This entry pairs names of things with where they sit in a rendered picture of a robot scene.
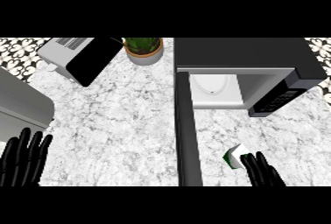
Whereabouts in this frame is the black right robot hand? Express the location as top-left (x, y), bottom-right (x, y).
top-left (240, 150), bottom-right (287, 187)

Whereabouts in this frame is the potted green plant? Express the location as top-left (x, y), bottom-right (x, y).
top-left (123, 37), bottom-right (166, 67)

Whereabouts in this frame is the dark grey microwave door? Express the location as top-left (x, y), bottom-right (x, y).
top-left (173, 71), bottom-right (204, 187)

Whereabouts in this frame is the white and green milk carton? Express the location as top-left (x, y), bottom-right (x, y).
top-left (222, 143), bottom-right (253, 170)

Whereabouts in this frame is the black microwave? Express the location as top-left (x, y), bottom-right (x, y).
top-left (173, 37), bottom-right (328, 118)

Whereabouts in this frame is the grey appliance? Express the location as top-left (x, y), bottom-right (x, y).
top-left (0, 67), bottom-right (56, 144)

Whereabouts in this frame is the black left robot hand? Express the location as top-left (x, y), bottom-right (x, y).
top-left (0, 127), bottom-right (55, 187)

